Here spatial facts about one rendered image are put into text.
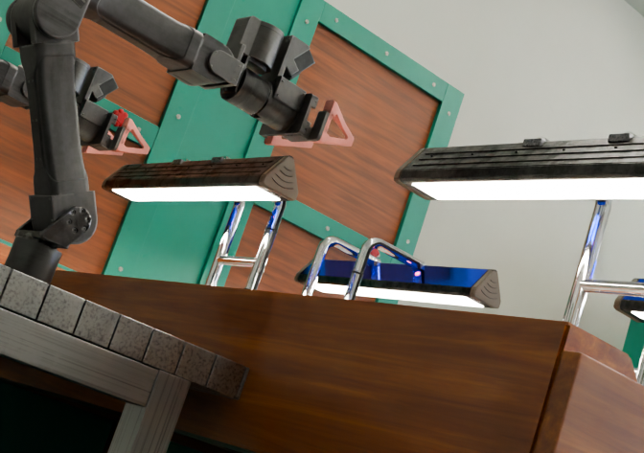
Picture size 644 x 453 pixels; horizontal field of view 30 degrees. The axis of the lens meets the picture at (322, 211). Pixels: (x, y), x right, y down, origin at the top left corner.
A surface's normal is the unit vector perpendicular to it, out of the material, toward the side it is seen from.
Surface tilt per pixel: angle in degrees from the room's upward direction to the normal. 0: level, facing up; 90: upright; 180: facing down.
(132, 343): 90
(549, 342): 90
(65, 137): 89
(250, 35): 90
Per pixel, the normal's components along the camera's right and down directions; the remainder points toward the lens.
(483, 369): -0.73, -0.39
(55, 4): 0.62, 0.02
